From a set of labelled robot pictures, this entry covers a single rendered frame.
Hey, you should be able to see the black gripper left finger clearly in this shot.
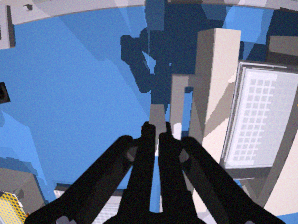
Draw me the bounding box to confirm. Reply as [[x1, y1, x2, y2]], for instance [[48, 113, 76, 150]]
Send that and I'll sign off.
[[24, 104, 157, 224]]

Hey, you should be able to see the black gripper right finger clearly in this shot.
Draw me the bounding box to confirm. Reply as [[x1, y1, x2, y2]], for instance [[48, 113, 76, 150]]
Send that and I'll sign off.
[[156, 104, 286, 224]]

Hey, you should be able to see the blue bench mat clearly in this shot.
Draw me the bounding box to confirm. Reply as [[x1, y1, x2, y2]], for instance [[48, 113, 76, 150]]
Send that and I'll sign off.
[[0, 0, 298, 205]]

